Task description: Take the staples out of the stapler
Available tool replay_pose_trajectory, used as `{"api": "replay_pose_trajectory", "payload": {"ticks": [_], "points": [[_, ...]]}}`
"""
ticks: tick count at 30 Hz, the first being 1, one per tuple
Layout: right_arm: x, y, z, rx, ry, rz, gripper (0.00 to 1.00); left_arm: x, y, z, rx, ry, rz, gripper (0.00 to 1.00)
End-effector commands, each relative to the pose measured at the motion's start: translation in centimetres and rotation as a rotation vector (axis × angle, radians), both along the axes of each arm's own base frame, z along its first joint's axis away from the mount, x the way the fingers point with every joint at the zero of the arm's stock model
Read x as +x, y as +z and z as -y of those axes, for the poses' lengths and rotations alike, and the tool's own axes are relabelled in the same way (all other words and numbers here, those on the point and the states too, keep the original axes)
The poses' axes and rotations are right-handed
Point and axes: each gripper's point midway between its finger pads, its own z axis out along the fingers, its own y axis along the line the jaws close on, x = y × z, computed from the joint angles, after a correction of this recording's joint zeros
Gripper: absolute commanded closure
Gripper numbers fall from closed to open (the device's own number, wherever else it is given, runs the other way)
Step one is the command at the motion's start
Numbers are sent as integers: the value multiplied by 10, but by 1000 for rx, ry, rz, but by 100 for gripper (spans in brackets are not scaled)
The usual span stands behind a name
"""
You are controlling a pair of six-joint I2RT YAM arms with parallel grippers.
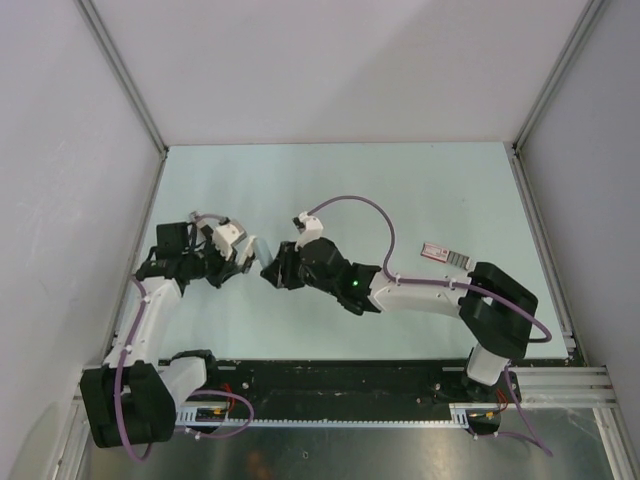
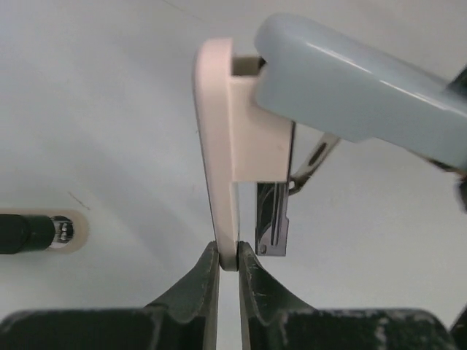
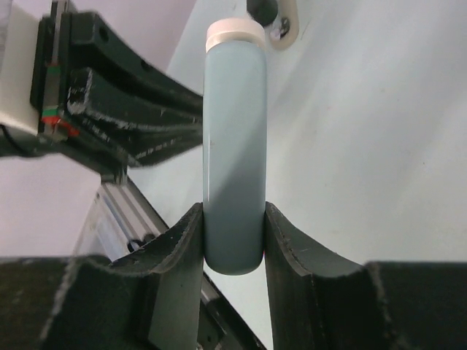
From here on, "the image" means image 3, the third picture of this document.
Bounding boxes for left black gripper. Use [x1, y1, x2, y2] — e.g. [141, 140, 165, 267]
[1, 1, 203, 168]

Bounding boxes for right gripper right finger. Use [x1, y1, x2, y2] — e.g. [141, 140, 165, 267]
[265, 203, 466, 349]

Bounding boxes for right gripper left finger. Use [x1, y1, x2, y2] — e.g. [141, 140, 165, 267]
[1, 203, 203, 349]

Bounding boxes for aluminium frame rails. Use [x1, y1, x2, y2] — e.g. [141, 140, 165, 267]
[74, 182, 264, 349]

